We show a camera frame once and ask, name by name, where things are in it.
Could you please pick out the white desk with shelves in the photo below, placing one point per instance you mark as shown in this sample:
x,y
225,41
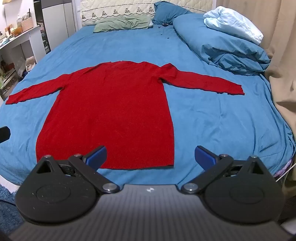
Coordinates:
x,y
25,39

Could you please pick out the beige curtain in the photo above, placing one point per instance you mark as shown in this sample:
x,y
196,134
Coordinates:
x,y
282,58

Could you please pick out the wicker basket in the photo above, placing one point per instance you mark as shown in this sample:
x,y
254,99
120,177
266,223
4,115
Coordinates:
x,y
27,25

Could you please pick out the grey wardrobe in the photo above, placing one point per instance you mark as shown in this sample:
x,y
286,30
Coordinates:
x,y
57,20

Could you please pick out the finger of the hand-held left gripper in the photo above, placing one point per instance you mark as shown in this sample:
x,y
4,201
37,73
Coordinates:
x,y
4,134

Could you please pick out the green pillow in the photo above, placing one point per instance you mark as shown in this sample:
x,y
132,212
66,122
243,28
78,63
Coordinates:
x,y
120,23

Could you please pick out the light blue pillow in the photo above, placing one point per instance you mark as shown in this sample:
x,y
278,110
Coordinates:
x,y
233,22

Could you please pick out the quilted cream headboard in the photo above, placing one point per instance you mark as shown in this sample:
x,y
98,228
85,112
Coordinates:
x,y
111,10

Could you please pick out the orange jar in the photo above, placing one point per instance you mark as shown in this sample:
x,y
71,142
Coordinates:
x,y
16,30

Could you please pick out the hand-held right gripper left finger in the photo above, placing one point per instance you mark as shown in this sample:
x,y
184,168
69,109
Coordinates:
x,y
98,158

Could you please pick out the blue shaggy rug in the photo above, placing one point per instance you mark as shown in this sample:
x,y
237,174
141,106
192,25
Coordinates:
x,y
8,208

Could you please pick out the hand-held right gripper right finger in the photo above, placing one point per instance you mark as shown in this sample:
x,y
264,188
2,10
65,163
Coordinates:
x,y
203,158

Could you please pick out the red knit sweater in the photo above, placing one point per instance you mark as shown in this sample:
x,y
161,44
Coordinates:
x,y
111,111

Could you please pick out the blue duvet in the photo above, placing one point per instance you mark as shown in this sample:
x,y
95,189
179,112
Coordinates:
x,y
222,46

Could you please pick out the bed with blue sheet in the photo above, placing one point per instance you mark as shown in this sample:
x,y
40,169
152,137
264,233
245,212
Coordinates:
x,y
212,120

